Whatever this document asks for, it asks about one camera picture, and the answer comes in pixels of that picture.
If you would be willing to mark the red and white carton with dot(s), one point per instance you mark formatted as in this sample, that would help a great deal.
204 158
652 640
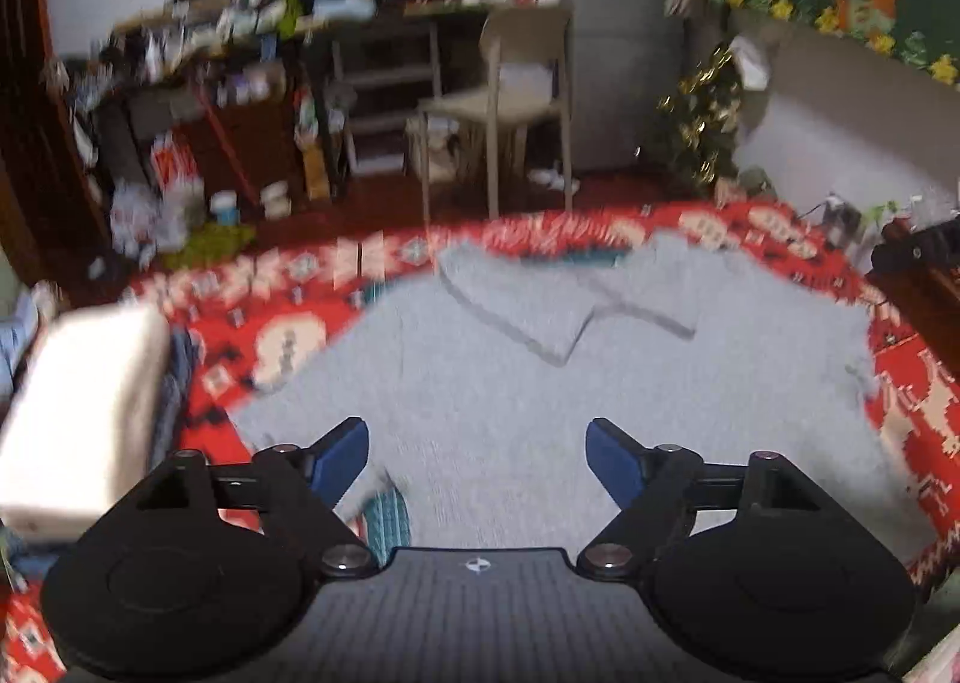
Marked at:
172 162

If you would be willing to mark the folded white cloth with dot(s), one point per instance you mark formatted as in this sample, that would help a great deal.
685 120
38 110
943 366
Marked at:
82 413

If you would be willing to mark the dark wooden cabinet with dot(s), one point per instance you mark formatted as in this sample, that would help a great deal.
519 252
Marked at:
30 91

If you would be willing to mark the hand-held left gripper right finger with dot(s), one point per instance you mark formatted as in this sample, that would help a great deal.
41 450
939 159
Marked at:
611 458

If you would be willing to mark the blue and white cup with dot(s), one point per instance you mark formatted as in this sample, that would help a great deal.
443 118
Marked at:
223 209

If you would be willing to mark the grey ribbed polo shirt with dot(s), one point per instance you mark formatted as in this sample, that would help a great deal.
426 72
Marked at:
525 413

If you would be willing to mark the red broom stick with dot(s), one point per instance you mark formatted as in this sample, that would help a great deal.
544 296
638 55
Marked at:
225 139

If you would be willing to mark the red patterned blanket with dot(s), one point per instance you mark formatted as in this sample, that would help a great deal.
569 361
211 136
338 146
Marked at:
225 323

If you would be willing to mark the white plastic bag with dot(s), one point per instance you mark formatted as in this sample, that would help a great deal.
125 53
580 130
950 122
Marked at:
146 218

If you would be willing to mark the black frame desk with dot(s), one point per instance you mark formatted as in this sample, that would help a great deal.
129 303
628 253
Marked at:
390 23

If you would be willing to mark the small decorated christmas tree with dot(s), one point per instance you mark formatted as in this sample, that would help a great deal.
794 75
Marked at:
705 113

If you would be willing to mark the grey metal cabinet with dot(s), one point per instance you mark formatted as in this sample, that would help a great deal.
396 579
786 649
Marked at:
615 53

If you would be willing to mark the green cutting mat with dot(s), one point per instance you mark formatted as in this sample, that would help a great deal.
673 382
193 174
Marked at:
386 522

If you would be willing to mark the cluttered black shelf rack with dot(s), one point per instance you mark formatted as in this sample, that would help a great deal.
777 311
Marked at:
217 1

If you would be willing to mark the brown wooden drawer cabinet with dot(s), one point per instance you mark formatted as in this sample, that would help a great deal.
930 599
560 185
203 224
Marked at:
240 151

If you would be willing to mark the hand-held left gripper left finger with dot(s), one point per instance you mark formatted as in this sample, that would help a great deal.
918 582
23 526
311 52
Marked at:
341 454

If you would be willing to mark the yellow-green lattice trivet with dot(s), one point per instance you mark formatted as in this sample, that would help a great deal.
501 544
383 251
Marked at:
210 242

